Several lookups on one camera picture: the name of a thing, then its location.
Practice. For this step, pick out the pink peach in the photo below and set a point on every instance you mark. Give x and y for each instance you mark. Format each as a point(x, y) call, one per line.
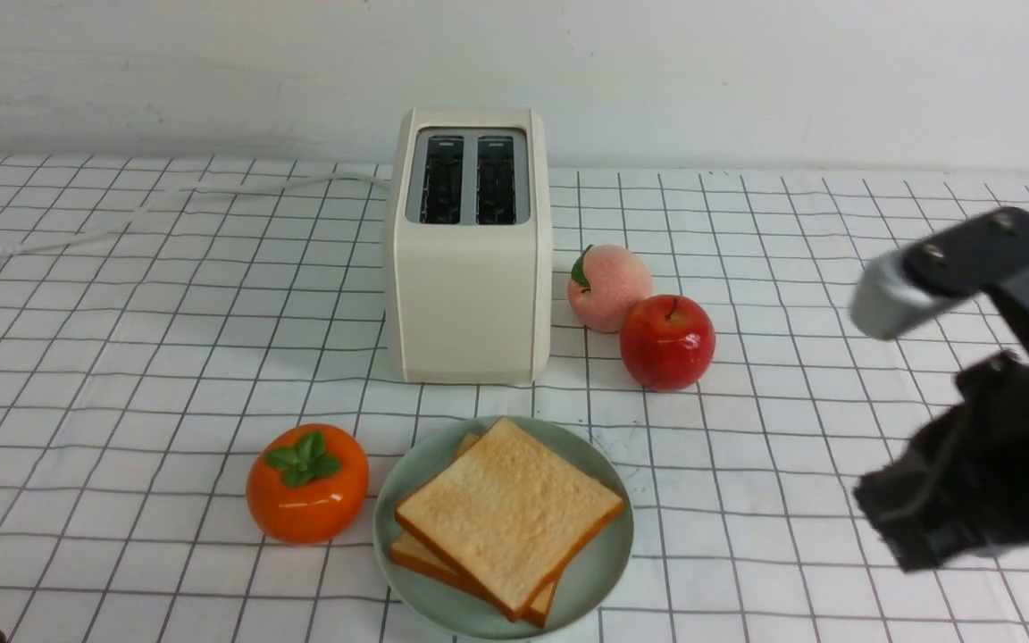
point(605, 282)

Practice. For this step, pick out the orange persimmon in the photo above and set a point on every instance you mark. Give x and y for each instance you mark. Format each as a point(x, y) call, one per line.
point(308, 485)

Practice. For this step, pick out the white checkered tablecloth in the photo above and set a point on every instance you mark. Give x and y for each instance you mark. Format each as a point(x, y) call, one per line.
point(161, 320)

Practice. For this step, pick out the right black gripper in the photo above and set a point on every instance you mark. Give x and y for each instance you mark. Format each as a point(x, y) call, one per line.
point(961, 485)

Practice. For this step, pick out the red apple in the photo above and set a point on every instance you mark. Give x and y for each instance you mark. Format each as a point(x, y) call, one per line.
point(667, 342)

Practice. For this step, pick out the light green plate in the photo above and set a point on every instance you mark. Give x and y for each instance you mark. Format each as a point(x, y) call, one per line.
point(586, 582)

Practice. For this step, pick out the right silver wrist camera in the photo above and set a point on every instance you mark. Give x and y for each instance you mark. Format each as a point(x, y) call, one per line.
point(916, 283)

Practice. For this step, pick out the cream white toaster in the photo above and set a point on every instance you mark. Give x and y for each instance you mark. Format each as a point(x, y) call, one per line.
point(468, 248)

